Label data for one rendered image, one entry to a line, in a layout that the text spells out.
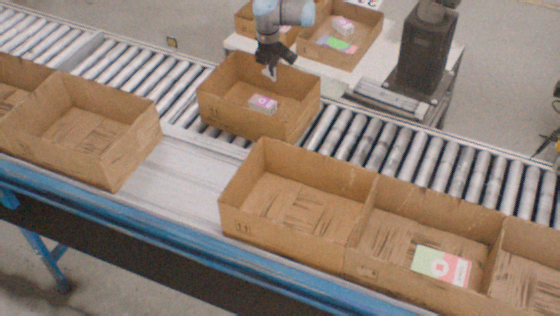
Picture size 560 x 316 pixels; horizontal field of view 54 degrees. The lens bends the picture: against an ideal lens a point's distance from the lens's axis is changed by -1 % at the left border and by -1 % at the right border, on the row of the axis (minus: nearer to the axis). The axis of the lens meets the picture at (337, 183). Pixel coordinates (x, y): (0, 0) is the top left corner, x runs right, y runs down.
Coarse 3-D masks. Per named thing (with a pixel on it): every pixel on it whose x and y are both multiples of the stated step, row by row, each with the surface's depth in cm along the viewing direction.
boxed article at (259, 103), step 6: (252, 96) 221; (258, 96) 221; (252, 102) 218; (258, 102) 218; (264, 102) 218; (270, 102) 219; (276, 102) 220; (252, 108) 220; (258, 108) 219; (264, 108) 217; (270, 108) 217; (276, 108) 222; (270, 114) 218
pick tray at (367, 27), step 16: (336, 0) 264; (320, 16) 259; (336, 16) 269; (352, 16) 266; (368, 16) 262; (304, 32) 248; (320, 32) 260; (336, 32) 260; (368, 32) 262; (304, 48) 243; (320, 48) 239; (368, 48) 253; (336, 64) 242; (352, 64) 238
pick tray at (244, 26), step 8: (320, 0) 262; (248, 8) 258; (320, 8) 265; (240, 16) 255; (248, 16) 261; (240, 24) 251; (248, 24) 249; (240, 32) 255; (248, 32) 252; (288, 32) 244; (296, 32) 251; (280, 40) 247; (288, 40) 247
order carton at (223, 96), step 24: (216, 72) 214; (240, 72) 230; (288, 72) 218; (216, 96) 201; (240, 96) 226; (264, 96) 228; (288, 96) 227; (312, 96) 210; (216, 120) 211; (240, 120) 205; (264, 120) 199; (288, 120) 196
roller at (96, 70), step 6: (114, 48) 245; (120, 48) 246; (126, 48) 248; (108, 54) 242; (114, 54) 243; (120, 54) 245; (102, 60) 239; (108, 60) 240; (114, 60) 243; (96, 66) 236; (102, 66) 237; (108, 66) 240; (90, 72) 233; (96, 72) 235; (102, 72) 237; (90, 78) 232
